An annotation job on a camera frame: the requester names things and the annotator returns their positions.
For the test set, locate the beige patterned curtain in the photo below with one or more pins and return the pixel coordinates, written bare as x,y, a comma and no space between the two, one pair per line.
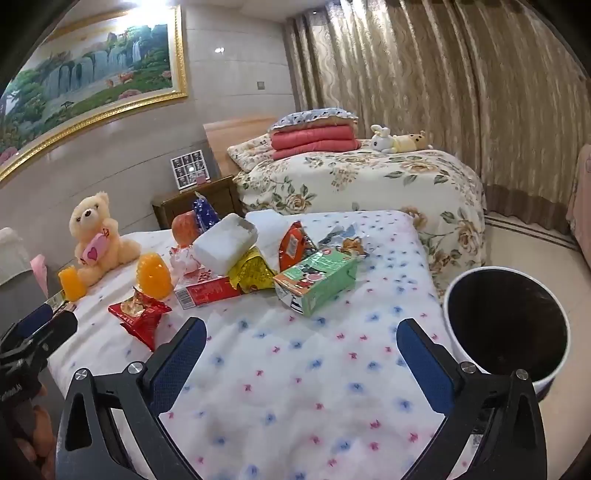
415,69

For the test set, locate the wooden nightstand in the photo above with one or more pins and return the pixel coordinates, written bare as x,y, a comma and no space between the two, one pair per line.
180,203

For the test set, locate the red long carton box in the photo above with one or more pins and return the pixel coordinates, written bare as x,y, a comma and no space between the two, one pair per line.
207,290

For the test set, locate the cream teddy bear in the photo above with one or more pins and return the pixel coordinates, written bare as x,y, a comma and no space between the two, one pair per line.
99,230

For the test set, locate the floral pillow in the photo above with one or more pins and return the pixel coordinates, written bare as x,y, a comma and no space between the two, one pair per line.
247,152

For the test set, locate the orange and clear plastic bag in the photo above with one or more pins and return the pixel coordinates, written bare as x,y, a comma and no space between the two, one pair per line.
184,267

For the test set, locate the yellow foam fruit net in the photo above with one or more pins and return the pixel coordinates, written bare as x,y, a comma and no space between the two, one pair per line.
152,277

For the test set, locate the person's left hand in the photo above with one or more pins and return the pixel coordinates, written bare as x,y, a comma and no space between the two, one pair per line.
41,424

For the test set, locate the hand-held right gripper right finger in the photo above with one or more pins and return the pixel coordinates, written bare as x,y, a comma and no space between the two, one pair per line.
425,369

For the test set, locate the blue white frilled pillow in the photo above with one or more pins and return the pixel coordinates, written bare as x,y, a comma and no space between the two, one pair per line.
309,117

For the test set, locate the small pink box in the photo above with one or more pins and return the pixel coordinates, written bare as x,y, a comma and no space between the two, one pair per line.
201,177

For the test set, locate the gold framed landscape painting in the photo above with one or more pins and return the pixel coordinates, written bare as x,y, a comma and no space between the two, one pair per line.
83,78

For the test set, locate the yellow snack bag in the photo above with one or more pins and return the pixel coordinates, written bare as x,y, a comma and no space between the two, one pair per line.
254,272

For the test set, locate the bed with floral cover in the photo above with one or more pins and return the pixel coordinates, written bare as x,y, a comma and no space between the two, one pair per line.
369,180

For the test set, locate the white trash bin black liner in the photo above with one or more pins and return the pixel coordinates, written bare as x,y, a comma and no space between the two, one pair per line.
505,323

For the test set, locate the white paper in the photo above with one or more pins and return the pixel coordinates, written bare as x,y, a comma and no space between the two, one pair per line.
268,224

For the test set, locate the silver printed wrapper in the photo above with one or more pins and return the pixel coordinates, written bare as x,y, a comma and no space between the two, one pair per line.
351,242

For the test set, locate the folded red quilt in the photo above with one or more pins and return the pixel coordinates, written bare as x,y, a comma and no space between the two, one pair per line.
314,138

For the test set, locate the green carton box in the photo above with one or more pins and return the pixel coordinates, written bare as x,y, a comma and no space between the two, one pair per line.
318,286

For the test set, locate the yellow bear plush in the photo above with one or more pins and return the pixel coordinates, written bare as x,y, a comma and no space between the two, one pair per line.
408,142

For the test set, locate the blue plastic wrapper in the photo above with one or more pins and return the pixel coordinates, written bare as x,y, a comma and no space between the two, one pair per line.
205,214

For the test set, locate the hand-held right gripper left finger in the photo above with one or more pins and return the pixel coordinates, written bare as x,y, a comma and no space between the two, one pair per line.
178,369

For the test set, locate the pink cloth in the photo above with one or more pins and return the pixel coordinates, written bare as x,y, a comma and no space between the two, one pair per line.
39,272

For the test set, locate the red snack bag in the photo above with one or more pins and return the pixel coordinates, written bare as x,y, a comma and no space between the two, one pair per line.
293,247

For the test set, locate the orange translucent cup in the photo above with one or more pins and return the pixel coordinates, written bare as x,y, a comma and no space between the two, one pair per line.
73,284

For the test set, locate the red snack packet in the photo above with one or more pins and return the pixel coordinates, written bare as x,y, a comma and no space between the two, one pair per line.
138,316

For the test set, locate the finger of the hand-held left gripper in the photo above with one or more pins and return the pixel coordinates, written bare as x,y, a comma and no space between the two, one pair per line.
32,319
60,328

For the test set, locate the red apple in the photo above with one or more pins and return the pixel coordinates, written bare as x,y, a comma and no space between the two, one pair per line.
184,228

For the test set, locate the white flower print blanket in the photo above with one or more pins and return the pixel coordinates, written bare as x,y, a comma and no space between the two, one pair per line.
300,392

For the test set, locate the white rabbit plush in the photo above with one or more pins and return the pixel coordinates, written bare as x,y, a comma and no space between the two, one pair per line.
381,138

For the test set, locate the photo collage frame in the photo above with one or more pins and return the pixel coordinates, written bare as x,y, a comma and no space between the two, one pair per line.
187,168

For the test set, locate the wooden headboard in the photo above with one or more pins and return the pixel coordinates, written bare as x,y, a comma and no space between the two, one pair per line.
221,138

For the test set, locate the beige striped cloth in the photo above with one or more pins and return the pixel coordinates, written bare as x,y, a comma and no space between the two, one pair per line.
14,258

